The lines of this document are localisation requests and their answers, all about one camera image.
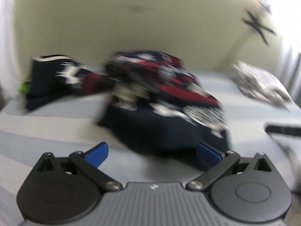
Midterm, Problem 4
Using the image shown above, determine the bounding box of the navy red reindeer sweater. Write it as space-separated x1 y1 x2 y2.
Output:
79 50 229 169

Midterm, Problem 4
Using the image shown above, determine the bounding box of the striped blue bed sheet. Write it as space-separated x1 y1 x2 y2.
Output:
1 71 300 225

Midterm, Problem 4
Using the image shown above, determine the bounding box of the white crumpled garment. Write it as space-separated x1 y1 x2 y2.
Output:
232 61 293 108

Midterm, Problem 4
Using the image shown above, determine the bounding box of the folded navy white-striped sweater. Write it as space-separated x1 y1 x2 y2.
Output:
26 55 94 111

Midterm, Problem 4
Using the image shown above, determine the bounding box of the green garment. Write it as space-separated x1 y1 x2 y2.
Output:
19 79 31 94

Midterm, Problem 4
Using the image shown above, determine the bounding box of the black tape cross on wall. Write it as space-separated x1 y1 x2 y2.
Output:
241 9 277 47

